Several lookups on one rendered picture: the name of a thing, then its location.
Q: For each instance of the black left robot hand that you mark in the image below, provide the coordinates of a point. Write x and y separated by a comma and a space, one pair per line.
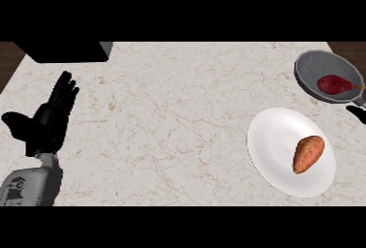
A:
48, 122

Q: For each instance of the red pear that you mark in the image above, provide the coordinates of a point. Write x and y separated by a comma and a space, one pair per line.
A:
334, 84

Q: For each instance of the grey frying pan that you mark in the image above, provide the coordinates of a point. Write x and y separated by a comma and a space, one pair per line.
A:
316, 64

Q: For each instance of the orange sweet potato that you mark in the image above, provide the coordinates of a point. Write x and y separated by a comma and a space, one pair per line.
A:
309, 154

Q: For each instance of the white plate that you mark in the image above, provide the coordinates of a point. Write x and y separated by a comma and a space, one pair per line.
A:
276, 145

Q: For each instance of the black box appliance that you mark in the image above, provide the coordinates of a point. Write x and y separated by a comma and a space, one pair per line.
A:
67, 51

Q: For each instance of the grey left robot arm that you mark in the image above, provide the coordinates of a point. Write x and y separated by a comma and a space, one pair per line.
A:
30, 187

